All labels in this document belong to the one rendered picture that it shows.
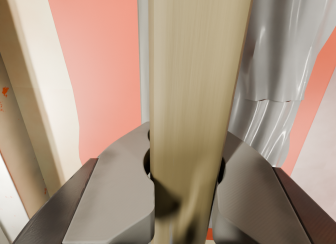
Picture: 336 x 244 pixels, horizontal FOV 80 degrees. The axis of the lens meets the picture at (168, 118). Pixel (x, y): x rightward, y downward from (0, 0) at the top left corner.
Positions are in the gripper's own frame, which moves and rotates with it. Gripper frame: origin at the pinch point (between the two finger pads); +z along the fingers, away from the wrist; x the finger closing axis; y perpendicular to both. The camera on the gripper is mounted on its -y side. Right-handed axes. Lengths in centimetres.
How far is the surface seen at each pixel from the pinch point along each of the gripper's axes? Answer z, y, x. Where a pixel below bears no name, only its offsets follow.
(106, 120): 5.5, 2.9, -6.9
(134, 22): 5.5, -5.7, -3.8
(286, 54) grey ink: 4.7, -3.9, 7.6
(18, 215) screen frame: 2.0, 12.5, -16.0
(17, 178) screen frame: 2.5, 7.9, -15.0
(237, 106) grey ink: 5.1, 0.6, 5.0
